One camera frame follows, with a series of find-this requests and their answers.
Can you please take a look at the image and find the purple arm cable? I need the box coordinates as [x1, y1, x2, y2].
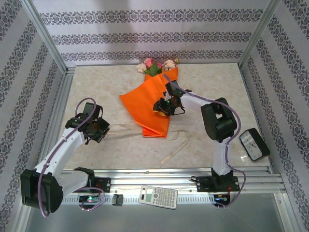
[163, 74, 247, 210]
[38, 97, 106, 218]

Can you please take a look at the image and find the aluminium left corner post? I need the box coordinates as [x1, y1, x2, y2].
[21, 0, 68, 74]

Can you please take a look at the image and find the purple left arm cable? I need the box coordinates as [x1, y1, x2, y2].
[38, 97, 106, 218]

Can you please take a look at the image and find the grey scientific calculator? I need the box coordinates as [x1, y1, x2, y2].
[139, 185, 179, 210]

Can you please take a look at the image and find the perforated metal cable tray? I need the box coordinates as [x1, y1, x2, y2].
[61, 194, 234, 205]

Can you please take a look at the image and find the aluminium right corner post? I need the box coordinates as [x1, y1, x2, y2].
[238, 0, 282, 71]

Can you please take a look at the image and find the aluminium front rail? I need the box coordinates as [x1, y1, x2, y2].
[23, 169, 288, 194]

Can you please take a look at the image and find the black clipper comb guard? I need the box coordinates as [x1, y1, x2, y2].
[112, 193, 124, 206]

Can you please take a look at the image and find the circuit board with green light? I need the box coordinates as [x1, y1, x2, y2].
[79, 195, 99, 203]

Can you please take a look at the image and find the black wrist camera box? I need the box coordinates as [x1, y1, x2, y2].
[165, 81, 185, 97]
[81, 102, 102, 119]

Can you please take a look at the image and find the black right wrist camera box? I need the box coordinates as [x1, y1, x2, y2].
[165, 81, 185, 97]

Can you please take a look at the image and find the aluminium left side rail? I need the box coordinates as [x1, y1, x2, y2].
[35, 67, 74, 176]

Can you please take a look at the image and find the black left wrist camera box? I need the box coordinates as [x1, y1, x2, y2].
[81, 102, 102, 119]

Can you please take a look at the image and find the aluminium corner post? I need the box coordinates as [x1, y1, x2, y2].
[21, 0, 68, 74]
[238, 0, 282, 71]

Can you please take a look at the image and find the peach fake rose with bud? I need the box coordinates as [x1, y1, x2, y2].
[163, 58, 180, 72]

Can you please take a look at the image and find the small circuit board with wires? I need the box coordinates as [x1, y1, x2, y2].
[213, 194, 231, 205]

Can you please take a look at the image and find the black alarm clock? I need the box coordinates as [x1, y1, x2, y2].
[239, 128, 271, 162]

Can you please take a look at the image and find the orange wrapping paper sheet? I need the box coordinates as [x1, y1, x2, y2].
[118, 67, 180, 139]

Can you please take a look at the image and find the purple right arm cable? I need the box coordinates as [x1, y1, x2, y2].
[163, 74, 247, 210]

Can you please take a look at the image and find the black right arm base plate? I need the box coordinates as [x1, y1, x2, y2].
[197, 175, 239, 193]

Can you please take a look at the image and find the aluminium rail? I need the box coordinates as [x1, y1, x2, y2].
[23, 169, 288, 194]
[240, 64, 276, 174]
[35, 67, 74, 176]

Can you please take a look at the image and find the aluminium right side rail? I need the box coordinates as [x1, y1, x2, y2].
[240, 64, 276, 174]

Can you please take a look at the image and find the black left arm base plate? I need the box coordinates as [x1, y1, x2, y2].
[95, 177, 112, 193]

